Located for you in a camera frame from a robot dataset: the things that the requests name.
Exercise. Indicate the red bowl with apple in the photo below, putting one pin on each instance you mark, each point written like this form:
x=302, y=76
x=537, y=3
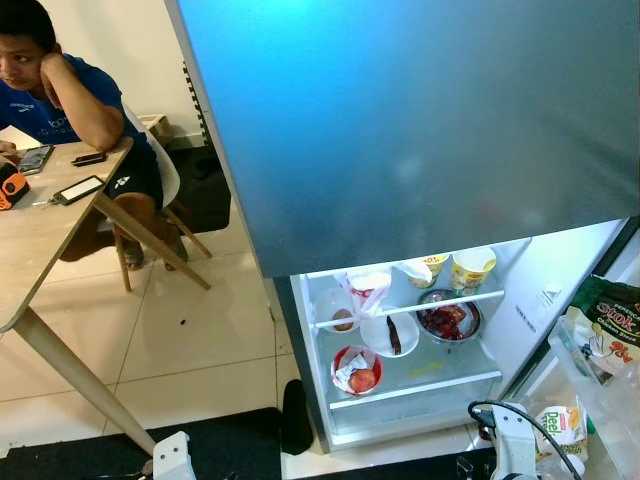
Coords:
x=357, y=372

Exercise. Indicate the blue grey fridge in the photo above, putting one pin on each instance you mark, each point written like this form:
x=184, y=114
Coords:
x=400, y=120

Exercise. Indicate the white green Deeli packet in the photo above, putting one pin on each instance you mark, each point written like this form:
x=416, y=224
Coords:
x=560, y=430

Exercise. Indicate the metal bowl with red food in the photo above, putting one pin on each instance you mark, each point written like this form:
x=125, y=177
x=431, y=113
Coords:
x=449, y=320

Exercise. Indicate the white bowl with brown food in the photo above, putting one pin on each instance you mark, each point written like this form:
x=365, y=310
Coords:
x=378, y=335

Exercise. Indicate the black slipper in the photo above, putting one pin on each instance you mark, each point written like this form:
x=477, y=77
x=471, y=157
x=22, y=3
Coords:
x=296, y=415

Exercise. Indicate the green chicken stock pouch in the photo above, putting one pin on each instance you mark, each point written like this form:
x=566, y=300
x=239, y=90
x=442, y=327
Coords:
x=610, y=320

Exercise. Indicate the yellow noodle cup in bag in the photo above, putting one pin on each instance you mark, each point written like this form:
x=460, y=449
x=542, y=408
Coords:
x=428, y=270

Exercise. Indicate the white bowl with egg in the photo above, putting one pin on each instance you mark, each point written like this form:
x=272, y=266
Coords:
x=337, y=315

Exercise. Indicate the white red plastic bag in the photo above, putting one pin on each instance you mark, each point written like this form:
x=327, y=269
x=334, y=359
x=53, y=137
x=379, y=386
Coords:
x=366, y=290

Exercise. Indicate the dark blue carpet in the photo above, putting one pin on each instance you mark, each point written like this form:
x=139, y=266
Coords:
x=80, y=450

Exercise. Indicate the white chair with wooden legs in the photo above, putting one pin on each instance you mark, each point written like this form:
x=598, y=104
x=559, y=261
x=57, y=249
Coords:
x=170, y=180

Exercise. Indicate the smartphone with white screen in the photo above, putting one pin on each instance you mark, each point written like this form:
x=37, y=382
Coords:
x=78, y=191

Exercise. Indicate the light wooden table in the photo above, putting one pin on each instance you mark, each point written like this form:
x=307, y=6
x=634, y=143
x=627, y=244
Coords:
x=40, y=240

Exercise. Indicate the small black phone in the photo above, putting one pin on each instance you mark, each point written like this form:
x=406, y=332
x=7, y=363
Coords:
x=88, y=159

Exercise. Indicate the man in blue shirt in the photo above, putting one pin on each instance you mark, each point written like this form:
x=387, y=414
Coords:
x=90, y=100

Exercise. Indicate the grey smartphone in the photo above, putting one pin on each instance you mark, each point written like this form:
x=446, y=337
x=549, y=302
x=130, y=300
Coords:
x=33, y=160

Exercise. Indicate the small orange radio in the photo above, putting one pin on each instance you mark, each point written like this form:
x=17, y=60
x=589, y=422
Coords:
x=12, y=188

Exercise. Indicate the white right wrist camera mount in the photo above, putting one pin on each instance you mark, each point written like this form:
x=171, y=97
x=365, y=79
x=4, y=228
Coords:
x=515, y=445

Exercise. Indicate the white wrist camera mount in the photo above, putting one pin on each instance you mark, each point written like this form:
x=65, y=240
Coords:
x=173, y=458
x=515, y=445

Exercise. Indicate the white fridge shelf rail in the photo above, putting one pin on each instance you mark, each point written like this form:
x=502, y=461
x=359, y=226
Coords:
x=480, y=297

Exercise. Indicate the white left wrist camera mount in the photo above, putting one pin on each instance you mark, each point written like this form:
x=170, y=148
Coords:
x=173, y=458

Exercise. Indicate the black foam wall panel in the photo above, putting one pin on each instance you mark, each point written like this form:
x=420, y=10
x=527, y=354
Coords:
x=205, y=190

